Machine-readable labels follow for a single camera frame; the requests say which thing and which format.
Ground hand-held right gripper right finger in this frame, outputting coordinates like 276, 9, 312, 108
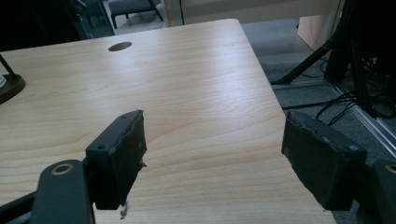
281, 110, 368, 212

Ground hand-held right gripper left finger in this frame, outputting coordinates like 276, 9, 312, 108
85, 109, 148, 211

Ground dark brown wire cup holder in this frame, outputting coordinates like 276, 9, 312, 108
0, 54, 27, 105

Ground black tripod stand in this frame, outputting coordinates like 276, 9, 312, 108
270, 0, 396, 118

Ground dark glass cabinet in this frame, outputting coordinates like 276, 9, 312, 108
62, 0, 116, 41

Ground grey chair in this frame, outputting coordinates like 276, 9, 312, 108
106, 0, 164, 30

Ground white desk with wooden side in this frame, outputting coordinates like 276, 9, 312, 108
163, 0, 344, 52

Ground black floor cables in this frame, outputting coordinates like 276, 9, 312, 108
281, 59, 396, 126

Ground metal floor rail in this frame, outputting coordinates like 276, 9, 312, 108
329, 83, 396, 158

